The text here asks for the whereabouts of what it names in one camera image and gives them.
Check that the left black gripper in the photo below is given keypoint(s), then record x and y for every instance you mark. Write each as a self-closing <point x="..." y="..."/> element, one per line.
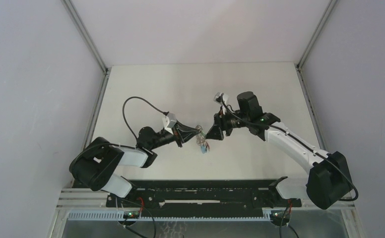
<point x="183" y="133"/>

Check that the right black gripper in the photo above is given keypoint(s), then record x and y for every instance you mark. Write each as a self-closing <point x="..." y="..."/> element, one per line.
<point x="221" y="122"/>

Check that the large keyring with key tags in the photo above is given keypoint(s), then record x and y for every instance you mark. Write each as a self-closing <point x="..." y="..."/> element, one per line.
<point x="201" y="141"/>

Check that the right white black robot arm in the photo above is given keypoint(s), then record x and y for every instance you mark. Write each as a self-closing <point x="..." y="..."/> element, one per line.
<point x="328" y="178"/>

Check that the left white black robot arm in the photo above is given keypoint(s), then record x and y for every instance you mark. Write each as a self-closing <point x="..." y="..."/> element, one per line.
<point x="95" y="167"/>

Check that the left circuit board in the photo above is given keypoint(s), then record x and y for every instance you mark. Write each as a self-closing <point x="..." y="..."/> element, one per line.
<point x="131" y="215"/>

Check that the circuit board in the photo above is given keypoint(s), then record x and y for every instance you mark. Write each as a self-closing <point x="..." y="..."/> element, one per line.
<point x="131" y="215"/>
<point x="278" y="219"/>

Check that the right circuit board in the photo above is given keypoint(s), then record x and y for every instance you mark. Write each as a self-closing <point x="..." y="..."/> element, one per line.
<point x="278" y="219"/>

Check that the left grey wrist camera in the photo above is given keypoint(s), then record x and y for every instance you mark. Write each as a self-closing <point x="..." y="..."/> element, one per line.
<point x="169" y="121"/>

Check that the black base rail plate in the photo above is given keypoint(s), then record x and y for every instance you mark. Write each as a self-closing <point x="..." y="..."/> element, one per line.
<point x="225" y="198"/>

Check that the right aluminium frame post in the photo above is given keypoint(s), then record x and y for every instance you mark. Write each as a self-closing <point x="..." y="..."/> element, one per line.
<point x="299" y="67"/>

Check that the aluminium frame post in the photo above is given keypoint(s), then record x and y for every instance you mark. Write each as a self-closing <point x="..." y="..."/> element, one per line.
<point x="74" y="15"/>
<point x="299" y="67"/>

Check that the left aluminium frame post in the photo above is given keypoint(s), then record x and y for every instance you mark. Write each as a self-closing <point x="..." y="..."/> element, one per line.
<point x="74" y="15"/>

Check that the white slotted cable duct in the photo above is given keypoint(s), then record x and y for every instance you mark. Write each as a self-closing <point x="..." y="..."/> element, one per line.
<point x="96" y="215"/>

